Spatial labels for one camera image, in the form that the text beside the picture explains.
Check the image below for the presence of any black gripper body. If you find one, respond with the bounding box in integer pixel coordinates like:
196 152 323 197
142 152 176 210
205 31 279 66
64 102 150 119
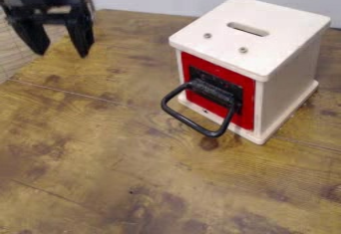
0 0 92 25

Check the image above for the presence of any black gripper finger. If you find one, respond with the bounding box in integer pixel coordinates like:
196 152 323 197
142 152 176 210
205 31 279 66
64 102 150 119
65 7 94 58
7 18 50 55

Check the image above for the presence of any red drawer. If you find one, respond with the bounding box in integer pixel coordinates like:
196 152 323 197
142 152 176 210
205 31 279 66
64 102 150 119
180 52 255 130

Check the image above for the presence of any black metal drawer handle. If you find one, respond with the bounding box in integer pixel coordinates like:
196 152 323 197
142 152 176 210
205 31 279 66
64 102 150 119
161 79 237 137

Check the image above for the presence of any white wooden box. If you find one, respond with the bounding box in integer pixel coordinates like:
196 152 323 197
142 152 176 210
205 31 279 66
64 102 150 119
168 0 330 144

